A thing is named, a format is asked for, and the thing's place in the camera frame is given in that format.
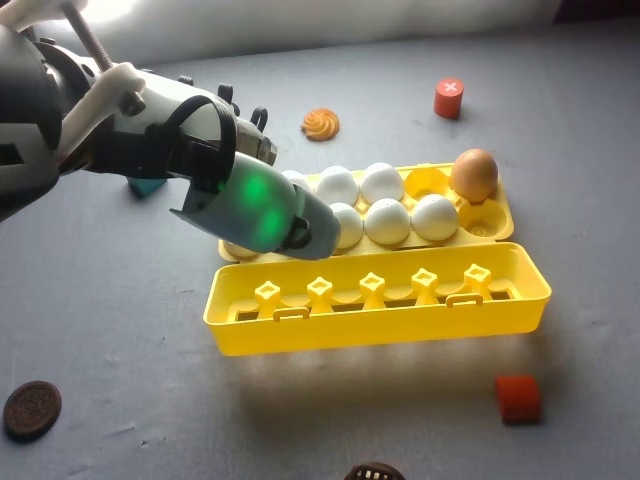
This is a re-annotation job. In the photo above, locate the orange swirl cookie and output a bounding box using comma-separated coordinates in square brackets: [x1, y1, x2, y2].
[300, 107, 341, 142]

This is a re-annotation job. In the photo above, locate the brown egg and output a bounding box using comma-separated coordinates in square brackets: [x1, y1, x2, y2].
[451, 148, 500, 204]

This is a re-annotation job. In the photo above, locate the grey table cloth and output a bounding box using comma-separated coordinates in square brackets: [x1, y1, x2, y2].
[0, 19, 640, 480]

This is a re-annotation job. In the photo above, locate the red cylinder with white cross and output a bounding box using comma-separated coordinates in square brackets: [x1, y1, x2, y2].
[433, 77, 465, 120]

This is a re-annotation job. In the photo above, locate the teal block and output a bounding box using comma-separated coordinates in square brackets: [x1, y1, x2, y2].
[127, 175, 169, 200]

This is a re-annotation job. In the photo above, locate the red arch block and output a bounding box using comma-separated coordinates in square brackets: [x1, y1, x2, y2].
[494, 374, 542, 426]

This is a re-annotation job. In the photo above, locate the chocolate sandwich cookie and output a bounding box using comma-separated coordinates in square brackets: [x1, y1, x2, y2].
[3, 380, 63, 442]

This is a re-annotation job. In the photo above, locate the brown lattice basket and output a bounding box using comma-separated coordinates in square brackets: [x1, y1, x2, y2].
[344, 461, 405, 480]

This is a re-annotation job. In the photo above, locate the yellow plastic egg box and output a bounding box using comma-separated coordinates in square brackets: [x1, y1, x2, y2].
[202, 160, 553, 357]

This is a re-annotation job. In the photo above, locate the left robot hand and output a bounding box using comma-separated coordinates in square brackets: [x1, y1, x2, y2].
[89, 67, 342, 261]

